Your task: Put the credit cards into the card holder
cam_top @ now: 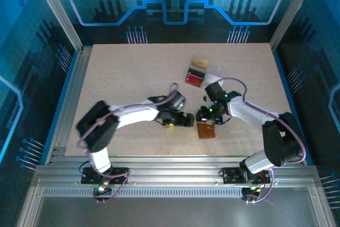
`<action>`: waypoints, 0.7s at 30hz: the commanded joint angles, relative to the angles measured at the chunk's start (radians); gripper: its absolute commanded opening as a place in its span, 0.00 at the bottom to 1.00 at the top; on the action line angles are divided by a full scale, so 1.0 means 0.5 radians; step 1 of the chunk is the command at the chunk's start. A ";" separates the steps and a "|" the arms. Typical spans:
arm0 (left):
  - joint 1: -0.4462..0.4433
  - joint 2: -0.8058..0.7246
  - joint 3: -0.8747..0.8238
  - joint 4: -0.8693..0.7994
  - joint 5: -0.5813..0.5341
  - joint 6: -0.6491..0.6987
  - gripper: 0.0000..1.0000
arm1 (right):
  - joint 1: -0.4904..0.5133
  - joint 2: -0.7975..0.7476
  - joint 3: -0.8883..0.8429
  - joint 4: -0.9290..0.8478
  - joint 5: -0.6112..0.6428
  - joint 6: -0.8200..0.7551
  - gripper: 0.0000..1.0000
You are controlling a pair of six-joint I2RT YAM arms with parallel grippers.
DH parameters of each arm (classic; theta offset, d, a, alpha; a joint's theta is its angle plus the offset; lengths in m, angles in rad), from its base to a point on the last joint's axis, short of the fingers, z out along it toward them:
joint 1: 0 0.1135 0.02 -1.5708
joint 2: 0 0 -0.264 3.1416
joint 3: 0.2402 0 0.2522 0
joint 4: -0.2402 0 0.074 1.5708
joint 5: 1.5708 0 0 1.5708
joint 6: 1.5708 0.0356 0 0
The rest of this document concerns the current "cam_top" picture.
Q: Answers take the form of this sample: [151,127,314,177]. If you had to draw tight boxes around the aluminium corner post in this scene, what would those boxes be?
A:
[269,0,321,51]
[29,0,83,52]

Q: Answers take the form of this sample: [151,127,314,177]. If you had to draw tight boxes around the slotted grey cable duct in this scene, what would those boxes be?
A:
[42,188,245,199]

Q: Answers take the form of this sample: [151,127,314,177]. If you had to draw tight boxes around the gold credit card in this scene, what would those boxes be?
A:
[190,56,209,70]

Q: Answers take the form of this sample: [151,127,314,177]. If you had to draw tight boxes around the grey metal panel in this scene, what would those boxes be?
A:
[34,196,319,227]

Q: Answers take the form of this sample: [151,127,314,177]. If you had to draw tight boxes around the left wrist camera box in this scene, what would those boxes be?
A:
[169,91,186,111]

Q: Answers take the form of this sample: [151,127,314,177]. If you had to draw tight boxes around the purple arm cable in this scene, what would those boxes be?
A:
[209,78,307,205]
[77,83,179,204]

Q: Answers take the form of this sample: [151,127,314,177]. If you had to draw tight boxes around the red credit card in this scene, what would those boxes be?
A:
[185,73,204,88]

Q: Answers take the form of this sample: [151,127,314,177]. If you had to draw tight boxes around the black connector block green LED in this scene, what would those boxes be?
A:
[241,186,262,205]
[92,181,113,203]

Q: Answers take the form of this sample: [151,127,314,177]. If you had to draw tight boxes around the aluminium frame rail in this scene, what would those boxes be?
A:
[31,155,321,189]

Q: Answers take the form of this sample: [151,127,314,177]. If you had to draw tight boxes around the brown leather card holder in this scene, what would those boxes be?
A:
[196,121,216,140]

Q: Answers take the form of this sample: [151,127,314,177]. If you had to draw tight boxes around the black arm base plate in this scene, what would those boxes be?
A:
[219,167,271,185]
[81,167,130,185]

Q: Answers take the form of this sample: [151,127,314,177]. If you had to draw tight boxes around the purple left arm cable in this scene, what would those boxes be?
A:
[77,83,179,204]

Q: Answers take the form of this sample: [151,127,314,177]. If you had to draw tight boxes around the aluminium side rail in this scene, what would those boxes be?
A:
[45,46,92,165]

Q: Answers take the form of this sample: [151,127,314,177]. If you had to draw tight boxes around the black credit card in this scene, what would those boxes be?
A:
[186,68,206,78]

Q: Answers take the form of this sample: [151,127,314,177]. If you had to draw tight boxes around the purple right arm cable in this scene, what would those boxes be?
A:
[209,78,307,205]

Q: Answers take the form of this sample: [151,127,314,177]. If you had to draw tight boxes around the blue table edge strip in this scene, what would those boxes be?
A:
[39,50,79,165]
[273,49,314,166]

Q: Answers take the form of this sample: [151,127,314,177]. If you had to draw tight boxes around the clear plastic card tray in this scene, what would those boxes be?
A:
[185,56,227,90]

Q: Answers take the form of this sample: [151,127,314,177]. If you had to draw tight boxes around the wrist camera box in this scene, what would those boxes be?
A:
[203,81,225,104]
[169,91,186,111]

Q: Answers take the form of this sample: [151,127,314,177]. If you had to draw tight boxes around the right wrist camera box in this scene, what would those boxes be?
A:
[203,81,225,104]

